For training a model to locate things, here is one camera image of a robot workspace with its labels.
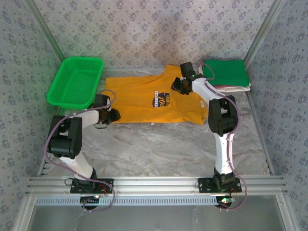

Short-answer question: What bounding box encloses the yellow printed t-shirt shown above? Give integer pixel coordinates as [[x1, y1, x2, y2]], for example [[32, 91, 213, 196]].
[[105, 64, 209, 126]]

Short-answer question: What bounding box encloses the stack of folded clothes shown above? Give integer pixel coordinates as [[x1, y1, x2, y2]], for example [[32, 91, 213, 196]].
[[198, 64, 252, 92]]

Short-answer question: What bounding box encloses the maroon folded t-shirt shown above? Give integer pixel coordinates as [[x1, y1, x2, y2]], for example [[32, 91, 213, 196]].
[[208, 84, 236, 90]]

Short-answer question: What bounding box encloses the green folded t-shirt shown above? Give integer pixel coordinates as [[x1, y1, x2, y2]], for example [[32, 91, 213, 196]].
[[203, 59, 250, 87]]

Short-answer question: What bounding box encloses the green plastic basket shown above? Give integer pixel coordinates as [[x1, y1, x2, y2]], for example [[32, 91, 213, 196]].
[[46, 56, 104, 110]]

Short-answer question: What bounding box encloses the thin black left gripper wire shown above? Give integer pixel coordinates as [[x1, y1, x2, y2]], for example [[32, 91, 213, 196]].
[[94, 119, 109, 129]]

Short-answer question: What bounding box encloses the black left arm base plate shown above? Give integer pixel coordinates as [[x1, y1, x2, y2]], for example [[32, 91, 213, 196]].
[[70, 177, 114, 194]]

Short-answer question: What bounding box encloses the aluminium mounting rail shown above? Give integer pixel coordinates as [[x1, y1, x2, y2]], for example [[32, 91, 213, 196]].
[[25, 176, 288, 195]]

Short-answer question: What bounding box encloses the grey slotted cable duct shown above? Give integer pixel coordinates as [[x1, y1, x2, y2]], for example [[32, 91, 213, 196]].
[[36, 195, 226, 206]]

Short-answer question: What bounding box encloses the aluminium frame post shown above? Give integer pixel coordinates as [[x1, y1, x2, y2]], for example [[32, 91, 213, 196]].
[[24, 0, 65, 62], [243, 0, 288, 61]]

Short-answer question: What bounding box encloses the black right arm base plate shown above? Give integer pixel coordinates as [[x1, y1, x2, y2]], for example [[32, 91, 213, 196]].
[[197, 177, 242, 193]]

